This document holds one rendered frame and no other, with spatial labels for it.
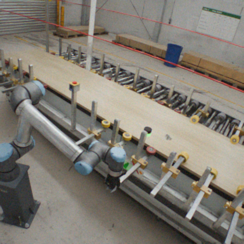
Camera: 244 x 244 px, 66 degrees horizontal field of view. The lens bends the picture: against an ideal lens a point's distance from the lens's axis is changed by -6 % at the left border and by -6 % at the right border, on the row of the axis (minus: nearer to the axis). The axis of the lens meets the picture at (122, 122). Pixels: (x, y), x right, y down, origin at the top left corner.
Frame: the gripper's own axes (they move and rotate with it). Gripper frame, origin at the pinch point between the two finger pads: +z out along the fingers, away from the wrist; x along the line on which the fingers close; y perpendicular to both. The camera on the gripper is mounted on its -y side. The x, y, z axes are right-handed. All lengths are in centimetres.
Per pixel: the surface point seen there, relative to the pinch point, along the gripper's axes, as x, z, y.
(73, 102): -78, -21, -32
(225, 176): 61, -7, -66
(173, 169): 25.4, -14.2, -33.5
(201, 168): 41, -7, -59
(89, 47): -160, -41, -128
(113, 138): -28.4, -9.9, -32.2
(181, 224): 52, 66, -58
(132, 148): -20, 8, -54
